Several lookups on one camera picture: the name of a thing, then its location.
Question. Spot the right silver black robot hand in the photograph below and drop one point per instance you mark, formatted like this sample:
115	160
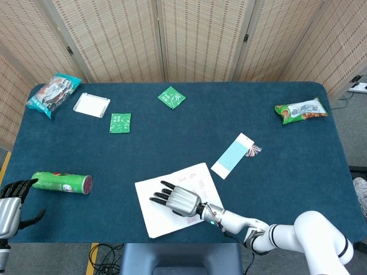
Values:
183	200

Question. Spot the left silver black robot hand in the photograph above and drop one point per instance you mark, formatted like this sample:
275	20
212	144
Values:
8	212

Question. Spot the white paper sheet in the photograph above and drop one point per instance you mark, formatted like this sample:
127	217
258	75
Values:
155	217

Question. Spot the light blue tasselled bookmark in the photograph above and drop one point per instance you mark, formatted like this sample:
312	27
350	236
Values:
232	156

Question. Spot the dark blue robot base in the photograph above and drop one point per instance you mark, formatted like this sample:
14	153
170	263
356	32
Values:
180	257

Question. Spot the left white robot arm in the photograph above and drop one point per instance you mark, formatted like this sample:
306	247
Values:
3	255

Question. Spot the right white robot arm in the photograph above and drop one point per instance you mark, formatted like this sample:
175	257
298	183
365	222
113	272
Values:
312	229

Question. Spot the green chip can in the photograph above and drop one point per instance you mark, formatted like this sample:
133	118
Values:
57	183

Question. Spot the dark blue tablecloth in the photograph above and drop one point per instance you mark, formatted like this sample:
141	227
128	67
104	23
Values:
172	137

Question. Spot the green sachet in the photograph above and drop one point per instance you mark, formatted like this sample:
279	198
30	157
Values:
171	98
120	123

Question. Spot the teal snack bag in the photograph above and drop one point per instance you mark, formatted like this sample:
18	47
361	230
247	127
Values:
51	94

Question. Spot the white square plastic tray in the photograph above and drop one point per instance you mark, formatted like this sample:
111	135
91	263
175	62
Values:
90	104

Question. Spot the green snack bag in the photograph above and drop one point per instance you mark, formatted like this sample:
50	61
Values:
301	110

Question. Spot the woven folding screen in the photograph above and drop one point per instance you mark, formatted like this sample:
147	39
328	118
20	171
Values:
200	37

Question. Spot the grey shoe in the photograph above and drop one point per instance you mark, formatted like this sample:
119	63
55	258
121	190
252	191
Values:
362	192

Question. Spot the white power strip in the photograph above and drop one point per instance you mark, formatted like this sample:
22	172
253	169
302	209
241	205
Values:
358	86

